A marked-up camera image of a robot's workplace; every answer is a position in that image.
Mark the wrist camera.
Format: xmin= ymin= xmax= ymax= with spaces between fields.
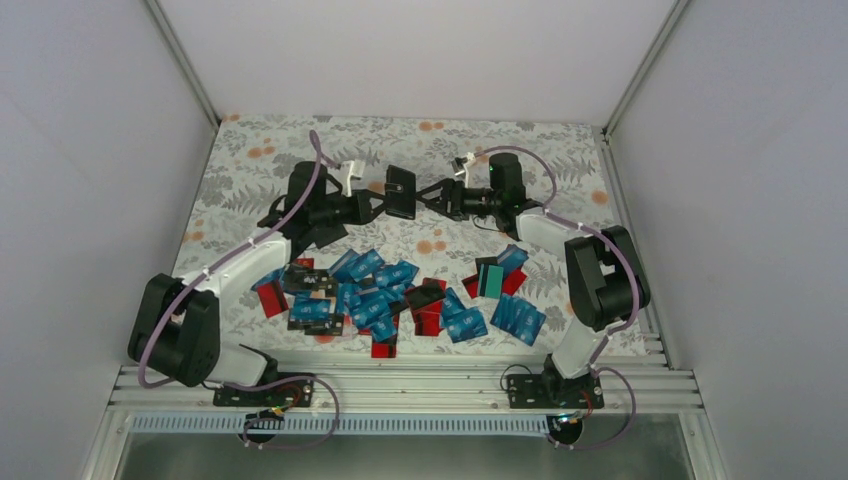
xmin=341 ymin=160 xmax=365 ymax=197
xmin=451 ymin=152 xmax=477 ymax=188

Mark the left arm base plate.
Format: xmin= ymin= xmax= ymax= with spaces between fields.
xmin=212 ymin=372 xmax=314 ymax=409

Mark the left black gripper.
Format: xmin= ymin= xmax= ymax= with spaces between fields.
xmin=310 ymin=189 xmax=391 ymax=229

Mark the grey perforated cable duct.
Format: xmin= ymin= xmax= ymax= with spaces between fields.
xmin=129 ymin=412 xmax=548 ymax=437

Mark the black VIP card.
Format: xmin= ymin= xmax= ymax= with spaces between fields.
xmin=281 ymin=265 xmax=338 ymax=295

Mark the red card far left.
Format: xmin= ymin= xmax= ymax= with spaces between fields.
xmin=256 ymin=280 xmax=289 ymax=318

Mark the blue VIP card stack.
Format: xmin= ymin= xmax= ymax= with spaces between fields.
xmin=490 ymin=294 xmax=547 ymax=346

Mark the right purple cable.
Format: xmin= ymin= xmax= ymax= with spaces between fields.
xmin=471 ymin=146 xmax=643 ymax=333

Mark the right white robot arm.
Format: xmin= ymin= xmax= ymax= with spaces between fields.
xmin=416 ymin=146 xmax=651 ymax=407

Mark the red card bottom centre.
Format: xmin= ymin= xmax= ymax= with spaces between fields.
xmin=371 ymin=337 xmax=397 ymax=359

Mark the red card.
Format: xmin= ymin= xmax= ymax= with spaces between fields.
xmin=256 ymin=280 xmax=289 ymax=318
xmin=371 ymin=337 xmax=397 ymax=359

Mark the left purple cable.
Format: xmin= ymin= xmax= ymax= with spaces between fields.
xmin=137 ymin=130 xmax=346 ymax=390

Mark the blue card near teal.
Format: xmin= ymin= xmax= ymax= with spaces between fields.
xmin=496 ymin=244 xmax=529 ymax=275

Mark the purple cable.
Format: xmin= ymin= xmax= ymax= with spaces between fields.
xmin=471 ymin=146 xmax=643 ymax=333
xmin=137 ymin=130 xmax=346 ymax=390

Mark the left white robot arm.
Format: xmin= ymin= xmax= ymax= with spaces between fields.
xmin=127 ymin=158 xmax=335 ymax=405

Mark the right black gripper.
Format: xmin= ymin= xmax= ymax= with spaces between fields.
xmin=415 ymin=178 xmax=500 ymax=222

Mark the blue VIP card lower left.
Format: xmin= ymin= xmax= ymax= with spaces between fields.
xmin=290 ymin=297 xmax=334 ymax=323

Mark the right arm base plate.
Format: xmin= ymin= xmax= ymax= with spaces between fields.
xmin=505 ymin=373 xmax=605 ymax=410

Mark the aluminium rail frame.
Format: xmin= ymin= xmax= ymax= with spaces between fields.
xmin=109 ymin=334 xmax=705 ymax=415

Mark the floral table mat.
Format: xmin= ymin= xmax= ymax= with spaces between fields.
xmin=173 ymin=114 xmax=620 ymax=359

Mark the black card centre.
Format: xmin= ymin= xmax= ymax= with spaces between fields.
xmin=404 ymin=282 xmax=445 ymax=312

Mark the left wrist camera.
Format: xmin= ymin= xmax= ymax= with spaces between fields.
xmin=341 ymin=160 xmax=365 ymax=197

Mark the blue VIP card right-centre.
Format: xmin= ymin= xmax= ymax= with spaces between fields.
xmin=442 ymin=307 xmax=488 ymax=343

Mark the black leather card holder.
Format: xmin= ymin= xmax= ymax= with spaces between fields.
xmin=384 ymin=165 xmax=417 ymax=220

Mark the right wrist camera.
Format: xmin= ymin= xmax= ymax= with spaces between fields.
xmin=451 ymin=152 xmax=477 ymax=188

